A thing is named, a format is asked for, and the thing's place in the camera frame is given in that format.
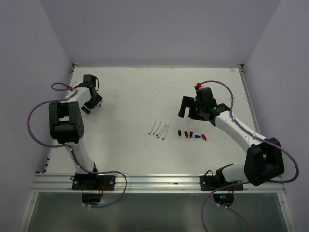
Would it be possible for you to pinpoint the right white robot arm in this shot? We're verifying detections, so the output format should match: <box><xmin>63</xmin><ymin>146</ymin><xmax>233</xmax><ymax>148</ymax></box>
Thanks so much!
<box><xmin>178</xmin><ymin>87</ymin><xmax>285</xmax><ymax>190</ymax></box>

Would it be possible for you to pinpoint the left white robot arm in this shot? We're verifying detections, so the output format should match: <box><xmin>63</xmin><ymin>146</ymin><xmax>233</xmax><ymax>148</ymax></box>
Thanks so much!
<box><xmin>48</xmin><ymin>74</ymin><xmax>103</xmax><ymax>190</ymax></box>

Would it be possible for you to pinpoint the right controller board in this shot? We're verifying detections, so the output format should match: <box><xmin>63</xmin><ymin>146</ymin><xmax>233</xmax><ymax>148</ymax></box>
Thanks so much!
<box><xmin>213</xmin><ymin>193</ymin><xmax>234</xmax><ymax>207</ymax></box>

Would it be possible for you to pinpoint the controller board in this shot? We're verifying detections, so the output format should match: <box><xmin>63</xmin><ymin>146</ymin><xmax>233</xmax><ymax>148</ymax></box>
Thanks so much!
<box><xmin>82</xmin><ymin>193</ymin><xmax>103</xmax><ymax>205</ymax></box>
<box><xmin>213</xmin><ymin>193</ymin><xmax>234</xmax><ymax>207</ymax></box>

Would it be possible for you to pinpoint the left controller board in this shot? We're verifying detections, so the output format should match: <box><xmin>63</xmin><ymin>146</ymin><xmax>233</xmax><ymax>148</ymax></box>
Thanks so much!
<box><xmin>82</xmin><ymin>193</ymin><xmax>103</xmax><ymax>205</ymax></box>

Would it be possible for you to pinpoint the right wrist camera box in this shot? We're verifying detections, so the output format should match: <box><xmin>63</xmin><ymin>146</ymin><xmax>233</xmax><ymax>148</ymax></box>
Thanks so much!
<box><xmin>194</xmin><ymin>83</ymin><xmax>202</xmax><ymax>91</ymax></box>

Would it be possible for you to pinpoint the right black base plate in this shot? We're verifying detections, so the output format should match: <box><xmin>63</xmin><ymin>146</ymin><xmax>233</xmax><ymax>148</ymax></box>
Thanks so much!
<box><xmin>199</xmin><ymin>175</ymin><xmax>238</xmax><ymax>191</ymax></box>

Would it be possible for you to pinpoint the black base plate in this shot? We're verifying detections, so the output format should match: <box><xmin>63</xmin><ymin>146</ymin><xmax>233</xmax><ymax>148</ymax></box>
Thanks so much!
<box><xmin>199</xmin><ymin>175</ymin><xmax>238</xmax><ymax>191</ymax></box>
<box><xmin>70</xmin><ymin>174</ymin><xmax>115</xmax><ymax>191</ymax></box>

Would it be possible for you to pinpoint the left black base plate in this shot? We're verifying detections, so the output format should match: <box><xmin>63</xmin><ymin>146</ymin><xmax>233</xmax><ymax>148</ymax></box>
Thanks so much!
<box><xmin>70</xmin><ymin>174</ymin><xmax>115</xmax><ymax>191</ymax></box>

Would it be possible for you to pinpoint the aluminium mounting rail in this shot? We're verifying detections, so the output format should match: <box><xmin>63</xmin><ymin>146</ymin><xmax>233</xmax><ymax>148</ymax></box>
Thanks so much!
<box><xmin>31</xmin><ymin>173</ymin><xmax>285</xmax><ymax>194</ymax></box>

